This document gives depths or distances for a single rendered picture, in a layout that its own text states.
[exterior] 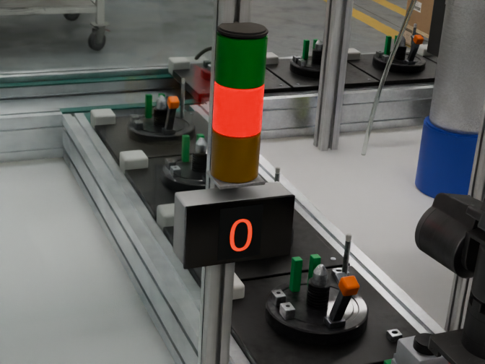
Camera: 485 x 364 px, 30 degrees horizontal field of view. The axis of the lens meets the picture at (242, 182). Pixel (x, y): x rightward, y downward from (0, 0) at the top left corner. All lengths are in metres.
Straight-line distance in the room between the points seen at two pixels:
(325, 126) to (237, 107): 1.23
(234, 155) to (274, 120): 1.26
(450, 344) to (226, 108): 0.31
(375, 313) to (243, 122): 0.48
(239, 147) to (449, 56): 1.01
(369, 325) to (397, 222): 0.59
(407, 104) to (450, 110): 0.46
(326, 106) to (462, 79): 0.37
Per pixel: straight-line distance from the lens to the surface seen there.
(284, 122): 2.18
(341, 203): 1.87
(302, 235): 1.47
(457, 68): 1.86
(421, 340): 1.01
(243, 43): 0.87
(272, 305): 1.24
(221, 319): 1.06
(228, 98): 0.89
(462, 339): 0.90
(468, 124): 1.89
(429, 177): 1.94
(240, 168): 0.92
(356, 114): 2.27
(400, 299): 1.35
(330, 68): 2.07
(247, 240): 0.95
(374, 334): 1.24
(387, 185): 1.98
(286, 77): 2.29
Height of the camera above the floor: 1.63
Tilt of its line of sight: 23 degrees down
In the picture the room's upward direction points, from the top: 4 degrees clockwise
